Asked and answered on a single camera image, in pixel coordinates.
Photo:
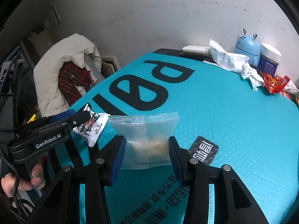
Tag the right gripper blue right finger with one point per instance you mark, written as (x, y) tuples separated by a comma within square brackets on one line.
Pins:
[(182, 163)]

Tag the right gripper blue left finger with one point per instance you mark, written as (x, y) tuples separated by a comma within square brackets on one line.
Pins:
[(113, 154)]

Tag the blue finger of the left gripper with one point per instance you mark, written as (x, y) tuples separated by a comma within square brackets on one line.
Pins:
[(61, 116), (71, 122)]

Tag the white snack packet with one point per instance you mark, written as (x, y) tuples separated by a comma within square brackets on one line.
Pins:
[(91, 130)]

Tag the clear zip bag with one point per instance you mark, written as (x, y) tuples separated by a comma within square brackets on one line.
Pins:
[(147, 138)]

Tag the red plaid scarf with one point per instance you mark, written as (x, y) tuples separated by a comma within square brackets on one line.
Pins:
[(70, 78)]

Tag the teal mat with black letters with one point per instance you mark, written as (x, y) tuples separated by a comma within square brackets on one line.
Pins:
[(257, 134)]

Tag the white quilted jacket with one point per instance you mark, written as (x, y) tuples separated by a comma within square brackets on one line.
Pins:
[(75, 48)]

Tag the crumpled white tissue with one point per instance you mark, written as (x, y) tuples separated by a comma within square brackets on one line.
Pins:
[(235, 63)]

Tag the red candy wrapper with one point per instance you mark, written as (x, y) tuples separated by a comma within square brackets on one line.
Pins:
[(274, 84)]

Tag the light blue deer humidifier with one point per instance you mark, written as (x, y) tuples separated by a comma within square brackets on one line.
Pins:
[(248, 45)]

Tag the navy jar white lid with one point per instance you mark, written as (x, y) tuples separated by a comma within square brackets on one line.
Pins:
[(269, 59)]

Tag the wall access panel frame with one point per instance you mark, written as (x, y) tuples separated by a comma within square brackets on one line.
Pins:
[(109, 65)]

